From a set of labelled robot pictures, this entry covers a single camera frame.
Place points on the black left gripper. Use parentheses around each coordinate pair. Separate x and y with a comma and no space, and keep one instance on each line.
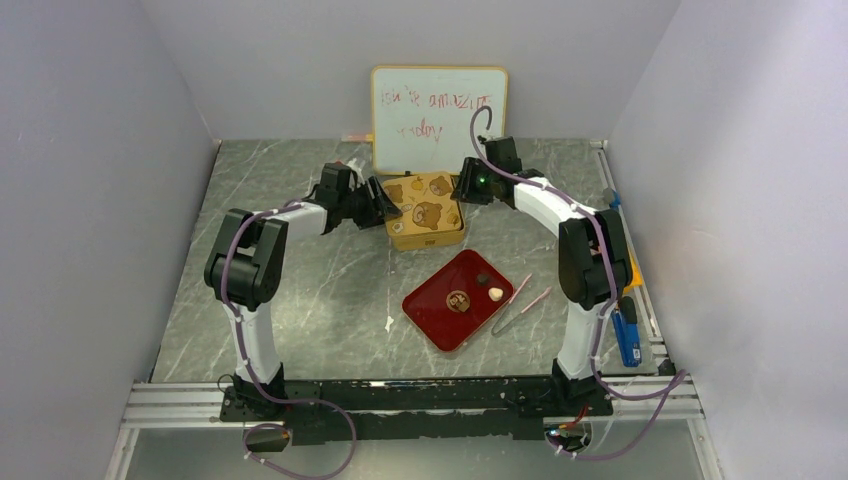
(379,209)

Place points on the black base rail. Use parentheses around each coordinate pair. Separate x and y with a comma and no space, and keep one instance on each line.
(319,411)

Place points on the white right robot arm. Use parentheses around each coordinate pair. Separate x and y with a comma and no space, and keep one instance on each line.
(594,264)

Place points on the yellow plastic bin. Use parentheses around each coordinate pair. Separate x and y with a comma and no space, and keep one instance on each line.
(637,279)

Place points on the gold chocolate tin box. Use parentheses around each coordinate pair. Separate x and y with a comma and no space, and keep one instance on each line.
(427,240)

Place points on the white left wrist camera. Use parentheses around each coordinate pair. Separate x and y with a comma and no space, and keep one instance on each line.
(356,165)

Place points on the red rectangular tray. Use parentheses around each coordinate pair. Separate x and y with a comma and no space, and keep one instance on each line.
(449,307)

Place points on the metal tweezers with pink grips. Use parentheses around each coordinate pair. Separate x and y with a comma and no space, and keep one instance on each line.
(517,305)

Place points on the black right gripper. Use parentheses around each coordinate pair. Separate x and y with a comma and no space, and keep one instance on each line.
(469,189)

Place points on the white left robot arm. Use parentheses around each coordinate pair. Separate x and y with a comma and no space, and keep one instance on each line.
(245,266)

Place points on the beige heart chocolate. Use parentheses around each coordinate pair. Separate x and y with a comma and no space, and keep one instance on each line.
(495,294)

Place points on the whiteboard with yellow frame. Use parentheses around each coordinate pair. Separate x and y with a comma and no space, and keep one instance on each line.
(422,115)

